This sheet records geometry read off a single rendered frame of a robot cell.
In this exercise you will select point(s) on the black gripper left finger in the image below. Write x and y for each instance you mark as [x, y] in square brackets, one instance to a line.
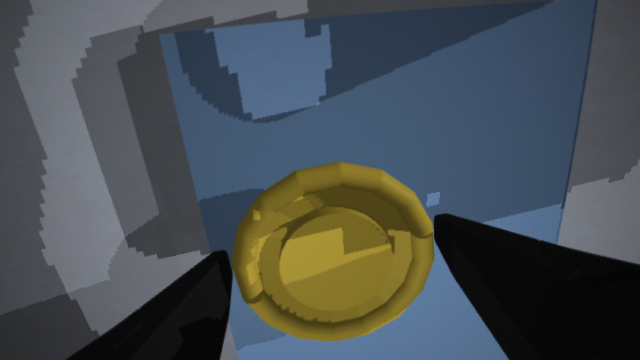
[185, 321]

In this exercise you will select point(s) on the yellow plate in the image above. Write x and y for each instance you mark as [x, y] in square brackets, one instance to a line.
[333, 252]

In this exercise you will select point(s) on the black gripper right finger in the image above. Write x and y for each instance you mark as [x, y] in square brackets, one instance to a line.
[543, 301]

